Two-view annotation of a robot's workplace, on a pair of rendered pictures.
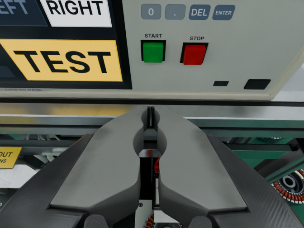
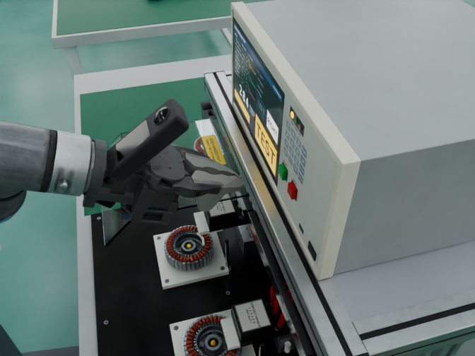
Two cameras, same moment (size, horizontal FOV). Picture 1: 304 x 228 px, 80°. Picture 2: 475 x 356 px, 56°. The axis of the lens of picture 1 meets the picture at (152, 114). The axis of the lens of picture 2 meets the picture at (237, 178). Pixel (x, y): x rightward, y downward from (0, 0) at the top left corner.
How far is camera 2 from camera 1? 55 cm
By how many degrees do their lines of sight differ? 48
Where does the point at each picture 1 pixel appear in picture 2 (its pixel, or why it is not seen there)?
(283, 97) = (327, 290)
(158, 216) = (227, 322)
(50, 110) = (246, 158)
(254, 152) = (290, 321)
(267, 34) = (312, 210)
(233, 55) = (304, 210)
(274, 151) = (297, 336)
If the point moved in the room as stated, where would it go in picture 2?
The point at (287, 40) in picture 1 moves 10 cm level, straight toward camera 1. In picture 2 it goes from (317, 224) to (243, 202)
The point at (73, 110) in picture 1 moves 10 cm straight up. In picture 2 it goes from (251, 168) to (252, 119)
